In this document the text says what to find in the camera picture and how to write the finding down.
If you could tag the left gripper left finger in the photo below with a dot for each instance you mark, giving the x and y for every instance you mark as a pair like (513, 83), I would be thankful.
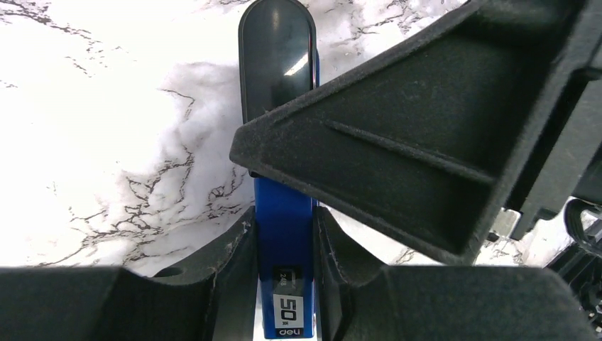
(209, 295)

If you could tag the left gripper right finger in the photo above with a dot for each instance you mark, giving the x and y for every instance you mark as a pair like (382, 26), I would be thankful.
(361, 298)

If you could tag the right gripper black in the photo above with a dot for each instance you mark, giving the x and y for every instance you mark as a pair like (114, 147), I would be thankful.
(572, 134)

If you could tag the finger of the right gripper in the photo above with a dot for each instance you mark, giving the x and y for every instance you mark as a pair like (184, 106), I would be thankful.
(427, 141)

